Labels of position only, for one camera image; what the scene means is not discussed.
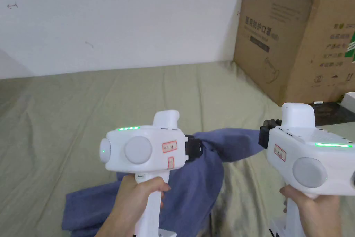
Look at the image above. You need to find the person's right hand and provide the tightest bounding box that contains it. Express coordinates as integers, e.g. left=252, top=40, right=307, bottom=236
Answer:
left=279, top=185, right=342, bottom=237

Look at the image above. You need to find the dark blue garment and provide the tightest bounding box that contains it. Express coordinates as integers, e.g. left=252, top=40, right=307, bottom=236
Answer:
left=65, top=128, right=267, bottom=237

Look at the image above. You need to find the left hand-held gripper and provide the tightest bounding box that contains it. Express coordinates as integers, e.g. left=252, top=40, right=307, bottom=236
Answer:
left=99, top=110, right=203, bottom=237

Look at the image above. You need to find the bed with pale green sheet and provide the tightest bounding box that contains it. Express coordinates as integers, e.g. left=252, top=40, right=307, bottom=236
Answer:
left=0, top=60, right=355, bottom=237

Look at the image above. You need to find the person's left hand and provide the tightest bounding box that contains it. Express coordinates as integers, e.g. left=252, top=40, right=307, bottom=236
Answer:
left=94, top=175, right=172, bottom=237

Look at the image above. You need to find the black flat object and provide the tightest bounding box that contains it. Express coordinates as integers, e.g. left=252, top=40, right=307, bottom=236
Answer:
left=313, top=101, right=355, bottom=126

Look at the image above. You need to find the small white box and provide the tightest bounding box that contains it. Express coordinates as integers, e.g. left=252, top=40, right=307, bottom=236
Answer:
left=341, top=91, right=355, bottom=110

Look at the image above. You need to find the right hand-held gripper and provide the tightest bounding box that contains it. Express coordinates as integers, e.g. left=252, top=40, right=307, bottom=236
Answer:
left=259, top=103, right=355, bottom=237

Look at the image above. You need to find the large brown cardboard carton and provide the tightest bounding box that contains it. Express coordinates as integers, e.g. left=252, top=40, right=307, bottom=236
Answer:
left=233, top=0, right=355, bottom=107

